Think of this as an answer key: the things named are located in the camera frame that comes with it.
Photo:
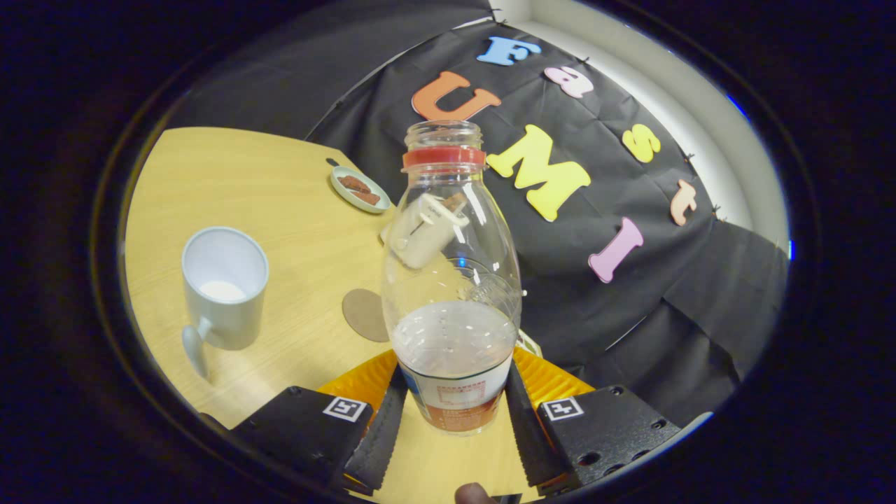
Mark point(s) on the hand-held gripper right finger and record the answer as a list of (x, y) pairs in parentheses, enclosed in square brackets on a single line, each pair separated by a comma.
[(528, 441)]

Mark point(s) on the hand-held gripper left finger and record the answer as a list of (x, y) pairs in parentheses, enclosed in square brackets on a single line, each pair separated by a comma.
[(381, 441)]

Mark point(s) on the clear juice bottle red label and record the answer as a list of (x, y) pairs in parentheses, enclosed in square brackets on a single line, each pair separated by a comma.
[(453, 350)]

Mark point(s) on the round brown coaster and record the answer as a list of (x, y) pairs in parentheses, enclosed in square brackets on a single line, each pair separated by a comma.
[(364, 315)]

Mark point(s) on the pale grey cup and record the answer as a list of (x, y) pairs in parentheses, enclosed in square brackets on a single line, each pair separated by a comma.
[(227, 315)]

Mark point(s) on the black backdrop cloth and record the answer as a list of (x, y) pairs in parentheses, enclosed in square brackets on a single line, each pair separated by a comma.
[(595, 308)]

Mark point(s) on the white toaster with toast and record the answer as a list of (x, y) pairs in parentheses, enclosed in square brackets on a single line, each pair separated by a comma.
[(420, 241)]

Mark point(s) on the wooden table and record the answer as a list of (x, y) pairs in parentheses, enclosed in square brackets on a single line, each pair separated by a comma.
[(294, 210)]

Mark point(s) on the small plate with brown food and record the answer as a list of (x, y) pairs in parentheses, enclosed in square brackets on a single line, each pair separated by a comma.
[(358, 189)]

